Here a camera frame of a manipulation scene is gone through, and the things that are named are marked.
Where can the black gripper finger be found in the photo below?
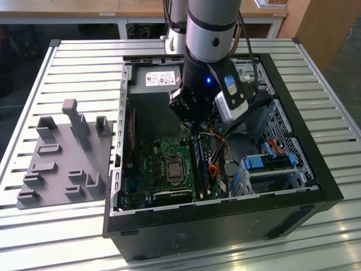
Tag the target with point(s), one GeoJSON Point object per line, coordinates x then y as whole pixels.
{"type": "Point", "coordinates": [212, 108]}
{"type": "Point", "coordinates": [177, 101]}

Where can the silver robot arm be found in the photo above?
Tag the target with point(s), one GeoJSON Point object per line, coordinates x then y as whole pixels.
{"type": "Point", "coordinates": [208, 31]}

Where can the black RAM slot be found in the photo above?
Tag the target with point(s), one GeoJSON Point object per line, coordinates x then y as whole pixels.
{"type": "Point", "coordinates": [192, 166]}

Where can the grey power supply unit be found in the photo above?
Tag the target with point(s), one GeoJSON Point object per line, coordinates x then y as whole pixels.
{"type": "Point", "coordinates": [152, 113]}

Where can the green motherboard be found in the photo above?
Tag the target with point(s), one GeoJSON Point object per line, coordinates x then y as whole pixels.
{"type": "Point", "coordinates": [152, 152]}

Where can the metal optical drive cage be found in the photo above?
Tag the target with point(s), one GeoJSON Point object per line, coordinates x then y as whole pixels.
{"type": "Point", "coordinates": [263, 77]}

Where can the blue disk carrier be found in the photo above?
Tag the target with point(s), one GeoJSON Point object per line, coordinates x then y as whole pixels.
{"type": "Point", "coordinates": [253, 163]}

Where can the silver CPU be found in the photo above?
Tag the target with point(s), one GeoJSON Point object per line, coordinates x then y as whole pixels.
{"type": "Point", "coordinates": [174, 171]}

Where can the metal disk bay cage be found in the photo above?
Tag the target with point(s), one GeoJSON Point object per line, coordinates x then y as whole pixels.
{"type": "Point", "coordinates": [270, 172]}

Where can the black PC case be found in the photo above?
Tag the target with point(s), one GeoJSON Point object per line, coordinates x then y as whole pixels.
{"type": "Point", "coordinates": [197, 234]}

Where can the grey parts rack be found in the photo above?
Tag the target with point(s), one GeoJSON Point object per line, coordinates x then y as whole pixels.
{"type": "Point", "coordinates": [62, 158]}

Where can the wooden cabinet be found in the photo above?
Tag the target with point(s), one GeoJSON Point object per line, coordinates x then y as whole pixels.
{"type": "Point", "coordinates": [318, 28]}

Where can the wooden desk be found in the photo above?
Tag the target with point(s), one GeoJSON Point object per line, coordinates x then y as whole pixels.
{"type": "Point", "coordinates": [70, 7]}

